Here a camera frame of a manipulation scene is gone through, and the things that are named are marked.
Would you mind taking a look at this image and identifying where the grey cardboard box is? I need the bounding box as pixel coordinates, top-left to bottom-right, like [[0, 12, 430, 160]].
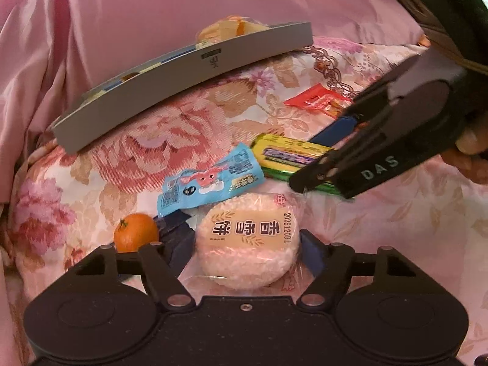
[[51, 22, 314, 154]]

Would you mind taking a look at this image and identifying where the person's right hand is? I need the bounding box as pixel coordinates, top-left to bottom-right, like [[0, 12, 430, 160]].
[[442, 126, 488, 184]]

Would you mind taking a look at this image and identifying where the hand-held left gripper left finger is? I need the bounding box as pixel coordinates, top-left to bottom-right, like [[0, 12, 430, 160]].
[[69, 232, 197, 310]]

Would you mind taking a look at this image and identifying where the floral bed sheet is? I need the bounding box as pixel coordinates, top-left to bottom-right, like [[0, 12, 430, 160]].
[[8, 36, 488, 366]]

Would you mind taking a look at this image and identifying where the light blue snack packet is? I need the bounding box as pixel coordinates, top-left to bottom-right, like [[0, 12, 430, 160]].
[[157, 143, 265, 218]]

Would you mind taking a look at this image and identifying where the green and yellow packet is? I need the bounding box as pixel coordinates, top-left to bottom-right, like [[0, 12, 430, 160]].
[[249, 133, 344, 195]]

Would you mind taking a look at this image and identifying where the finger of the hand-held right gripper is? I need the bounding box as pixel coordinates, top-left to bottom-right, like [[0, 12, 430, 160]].
[[308, 58, 424, 150], [289, 137, 361, 199]]

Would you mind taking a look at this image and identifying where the mandarin orange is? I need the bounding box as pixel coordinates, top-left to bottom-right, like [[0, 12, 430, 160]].
[[113, 213, 160, 253]]

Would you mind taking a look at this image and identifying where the round rice cracker packet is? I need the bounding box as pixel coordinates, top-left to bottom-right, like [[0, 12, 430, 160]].
[[181, 192, 317, 291]]

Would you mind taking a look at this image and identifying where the long dark blue packet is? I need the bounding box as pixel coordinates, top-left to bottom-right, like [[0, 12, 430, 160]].
[[152, 211, 192, 239]]

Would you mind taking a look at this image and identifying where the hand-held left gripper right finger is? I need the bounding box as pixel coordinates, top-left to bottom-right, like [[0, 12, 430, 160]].
[[296, 229, 418, 310]]

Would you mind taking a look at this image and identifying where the orange bread packet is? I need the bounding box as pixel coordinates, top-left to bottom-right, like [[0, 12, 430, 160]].
[[196, 16, 267, 42]]

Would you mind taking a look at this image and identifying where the red snack packet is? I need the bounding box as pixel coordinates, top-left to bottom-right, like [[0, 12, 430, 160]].
[[284, 83, 353, 117]]

